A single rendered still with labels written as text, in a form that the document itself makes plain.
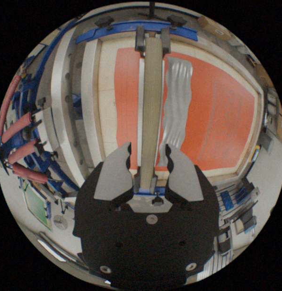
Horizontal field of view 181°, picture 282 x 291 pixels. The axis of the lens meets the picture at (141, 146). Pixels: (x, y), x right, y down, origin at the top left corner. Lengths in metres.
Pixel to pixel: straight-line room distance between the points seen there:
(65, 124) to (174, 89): 0.30
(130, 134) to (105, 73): 0.20
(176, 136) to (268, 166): 3.64
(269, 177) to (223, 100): 3.56
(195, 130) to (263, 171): 3.65
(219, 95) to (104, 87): 0.35
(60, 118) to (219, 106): 0.46
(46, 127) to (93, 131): 0.15
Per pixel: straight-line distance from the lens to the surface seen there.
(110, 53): 0.32
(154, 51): 0.19
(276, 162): 3.71
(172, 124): 0.29
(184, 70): 0.30
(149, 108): 0.17
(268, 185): 3.83
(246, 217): 0.99
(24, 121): 0.47
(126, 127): 0.29
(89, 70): 0.29
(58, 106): 0.29
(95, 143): 0.31
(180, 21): 0.27
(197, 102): 0.31
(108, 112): 0.30
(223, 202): 0.82
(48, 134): 0.31
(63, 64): 0.30
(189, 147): 0.35
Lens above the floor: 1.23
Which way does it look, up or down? 59 degrees down
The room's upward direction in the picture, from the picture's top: 175 degrees counter-clockwise
